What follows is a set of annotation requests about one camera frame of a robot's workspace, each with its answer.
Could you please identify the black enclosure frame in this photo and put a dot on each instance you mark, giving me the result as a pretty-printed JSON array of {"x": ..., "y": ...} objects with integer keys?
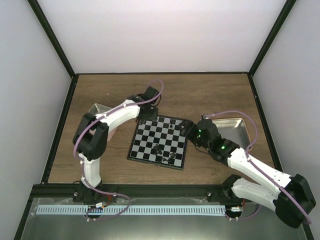
[{"x": 40, "y": 15}]

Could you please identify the pink metal tin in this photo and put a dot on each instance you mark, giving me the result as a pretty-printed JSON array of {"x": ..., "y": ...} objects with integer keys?
[{"x": 97, "y": 108}]

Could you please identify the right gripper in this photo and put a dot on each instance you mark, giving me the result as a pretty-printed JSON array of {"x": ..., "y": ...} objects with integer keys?
[{"x": 183, "y": 131}]

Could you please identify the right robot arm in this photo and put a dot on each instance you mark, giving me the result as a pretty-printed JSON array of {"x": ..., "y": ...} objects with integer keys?
[{"x": 290, "y": 197}]

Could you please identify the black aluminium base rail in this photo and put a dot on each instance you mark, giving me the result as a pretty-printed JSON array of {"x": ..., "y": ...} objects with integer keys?
[{"x": 213, "y": 193}]

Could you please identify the pile of black chess pieces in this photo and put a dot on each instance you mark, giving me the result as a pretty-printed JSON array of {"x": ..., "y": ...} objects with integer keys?
[{"x": 163, "y": 156}]

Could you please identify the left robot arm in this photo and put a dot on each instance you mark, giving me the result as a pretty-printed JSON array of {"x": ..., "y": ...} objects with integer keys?
[{"x": 95, "y": 130}]

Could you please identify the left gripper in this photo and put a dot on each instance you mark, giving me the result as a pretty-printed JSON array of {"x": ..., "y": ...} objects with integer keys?
[{"x": 153, "y": 117}]

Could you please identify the yellow metal tin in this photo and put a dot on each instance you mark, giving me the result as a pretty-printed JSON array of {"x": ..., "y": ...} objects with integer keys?
[{"x": 232, "y": 130}]

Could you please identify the black white chess board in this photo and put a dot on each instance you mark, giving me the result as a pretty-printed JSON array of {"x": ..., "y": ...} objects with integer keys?
[{"x": 149, "y": 133}]

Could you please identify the light blue slotted cable duct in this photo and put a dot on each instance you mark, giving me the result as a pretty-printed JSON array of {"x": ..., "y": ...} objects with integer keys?
[{"x": 148, "y": 210}]

